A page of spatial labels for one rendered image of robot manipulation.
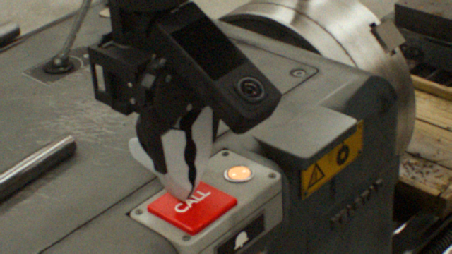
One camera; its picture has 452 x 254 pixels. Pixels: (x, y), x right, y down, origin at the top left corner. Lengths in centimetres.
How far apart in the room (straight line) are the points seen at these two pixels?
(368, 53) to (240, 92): 54
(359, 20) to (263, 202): 45
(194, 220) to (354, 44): 48
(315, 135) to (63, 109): 28
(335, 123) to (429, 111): 75
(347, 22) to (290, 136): 34
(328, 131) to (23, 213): 31
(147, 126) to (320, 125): 25
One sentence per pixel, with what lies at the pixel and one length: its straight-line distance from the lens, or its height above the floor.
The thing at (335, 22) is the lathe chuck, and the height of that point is 122.
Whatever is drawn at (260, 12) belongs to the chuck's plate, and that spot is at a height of 124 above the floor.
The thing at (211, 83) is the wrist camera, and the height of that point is 141.
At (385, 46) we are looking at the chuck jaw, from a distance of 125.
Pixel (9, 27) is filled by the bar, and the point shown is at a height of 127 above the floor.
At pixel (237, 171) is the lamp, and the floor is 126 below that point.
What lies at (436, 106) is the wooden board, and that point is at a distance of 169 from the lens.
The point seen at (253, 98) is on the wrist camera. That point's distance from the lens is 70.
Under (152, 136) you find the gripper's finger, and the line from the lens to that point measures 75.
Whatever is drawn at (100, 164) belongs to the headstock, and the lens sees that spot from 90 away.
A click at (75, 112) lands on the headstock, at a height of 125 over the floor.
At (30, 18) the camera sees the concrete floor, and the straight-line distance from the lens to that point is 428.
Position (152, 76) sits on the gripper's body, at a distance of 73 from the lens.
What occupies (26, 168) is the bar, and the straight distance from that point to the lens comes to 88.
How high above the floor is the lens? 176
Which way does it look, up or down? 32 degrees down
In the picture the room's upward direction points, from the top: 4 degrees counter-clockwise
